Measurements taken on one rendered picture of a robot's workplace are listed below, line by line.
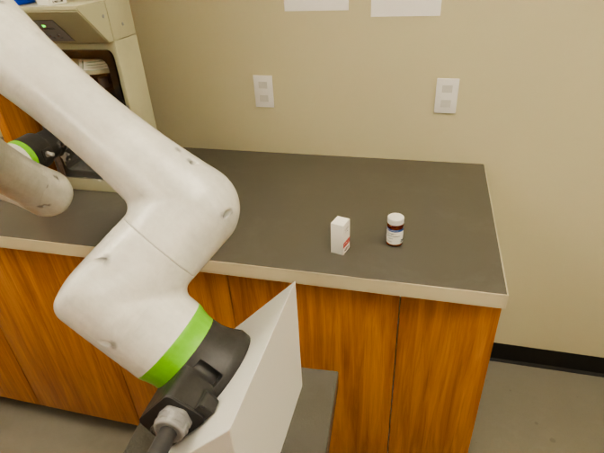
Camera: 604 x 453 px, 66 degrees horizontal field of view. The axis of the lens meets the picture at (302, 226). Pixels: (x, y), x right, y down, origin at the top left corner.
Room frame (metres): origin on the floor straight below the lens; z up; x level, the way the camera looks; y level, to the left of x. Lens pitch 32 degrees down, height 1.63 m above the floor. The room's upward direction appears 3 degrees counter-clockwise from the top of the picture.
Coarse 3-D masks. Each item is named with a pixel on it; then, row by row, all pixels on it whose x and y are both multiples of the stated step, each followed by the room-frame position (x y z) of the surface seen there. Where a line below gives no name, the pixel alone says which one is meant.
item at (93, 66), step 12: (84, 60) 1.36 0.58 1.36; (96, 60) 1.35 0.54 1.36; (108, 60) 1.34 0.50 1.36; (96, 72) 1.36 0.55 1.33; (108, 72) 1.34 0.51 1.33; (108, 84) 1.35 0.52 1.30; (120, 84) 1.34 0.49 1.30; (120, 96) 1.34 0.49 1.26; (72, 168) 1.41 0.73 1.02; (84, 168) 1.40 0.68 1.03
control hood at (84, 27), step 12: (36, 12) 1.27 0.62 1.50; (48, 12) 1.27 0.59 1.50; (60, 12) 1.26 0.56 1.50; (72, 12) 1.25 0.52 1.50; (84, 12) 1.26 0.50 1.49; (96, 12) 1.31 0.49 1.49; (60, 24) 1.30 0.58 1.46; (72, 24) 1.29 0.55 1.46; (84, 24) 1.28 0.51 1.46; (96, 24) 1.30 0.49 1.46; (108, 24) 1.34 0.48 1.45; (72, 36) 1.33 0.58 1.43; (84, 36) 1.32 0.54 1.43; (96, 36) 1.31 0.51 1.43; (108, 36) 1.33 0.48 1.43
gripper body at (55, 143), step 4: (40, 132) 1.15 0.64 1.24; (44, 132) 1.15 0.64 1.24; (48, 132) 1.16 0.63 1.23; (40, 136) 1.13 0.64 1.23; (44, 136) 1.14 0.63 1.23; (48, 136) 1.14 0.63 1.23; (52, 136) 1.15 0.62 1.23; (48, 140) 1.13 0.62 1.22; (52, 140) 1.14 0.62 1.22; (56, 140) 1.15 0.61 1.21; (52, 144) 1.13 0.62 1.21; (56, 144) 1.14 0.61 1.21; (60, 144) 1.15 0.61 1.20; (52, 148) 1.12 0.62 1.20; (56, 148) 1.14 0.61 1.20; (60, 148) 1.15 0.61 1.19; (64, 148) 1.19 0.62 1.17; (56, 152) 1.13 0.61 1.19; (60, 152) 1.15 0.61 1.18; (64, 152) 1.19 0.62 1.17; (56, 156) 1.14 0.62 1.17
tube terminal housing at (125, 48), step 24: (72, 0) 1.38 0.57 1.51; (96, 0) 1.36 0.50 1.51; (120, 0) 1.42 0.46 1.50; (120, 24) 1.39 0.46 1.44; (72, 48) 1.39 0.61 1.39; (96, 48) 1.37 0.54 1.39; (120, 48) 1.37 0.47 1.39; (120, 72) 1.35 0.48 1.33; (144, 72) 1.45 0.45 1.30; (144, 96) 1.43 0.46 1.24
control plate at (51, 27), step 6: (48, 24) 1.31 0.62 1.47; (54, 24) 1.30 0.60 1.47; (42, 30) 1.33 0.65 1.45; (48, 30) 1.33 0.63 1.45; (54, 30) 1.32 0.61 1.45; (60, 30) 1.32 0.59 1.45; (48, 36) 1.35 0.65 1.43; (54, 36) 1.34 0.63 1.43; (60, 36) 1.34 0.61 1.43; (66, 36) 1.33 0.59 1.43
